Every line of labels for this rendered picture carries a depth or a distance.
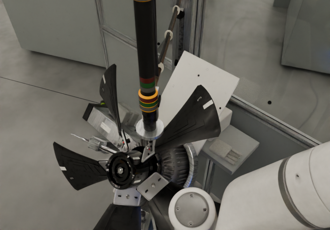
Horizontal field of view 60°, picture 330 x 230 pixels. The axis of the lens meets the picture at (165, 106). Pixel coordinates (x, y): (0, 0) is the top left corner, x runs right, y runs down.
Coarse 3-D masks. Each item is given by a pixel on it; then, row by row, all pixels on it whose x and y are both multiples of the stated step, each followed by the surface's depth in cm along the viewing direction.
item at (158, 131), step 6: (138, 126) 71; (162, 126) 71; (138, 132) 69; (144, 132) 69; (150, 132) 69; (156, 132) 69; (162, 132) 70; (144, 138) 69; (150, 138) 69; (156, 138) 69
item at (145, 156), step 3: (153, 141) 95; (153, 144) 93; (153, 147) 91; (144, 150) 95; (147, 150) 93; (153, 150) 89; (144, 153) 92; (147, 153) 90; (150, 153) 88; (153, 153) 87; (144, 156) 90; (147, 156) 88; (141, 159) 90; (144, 159) 88
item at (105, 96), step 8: (112, 64) 96; (112, 72) 95; (112, 80) 96; (104, 88) 105; (112, 88) 96; (104, 96) 108; (112, 96) 96; (112, 104) 98; (112, 112) 100; (120, 128) 94
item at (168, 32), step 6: (174, 6) 97; (174, 12) 94; (156, 18) 60; (174, 18) 93; (156, 24) 61; (156, 30) 62; (168, 30) 85; (168, 36) 84; (162, 48) 79; (162, 54) 76; (162, 66) 74
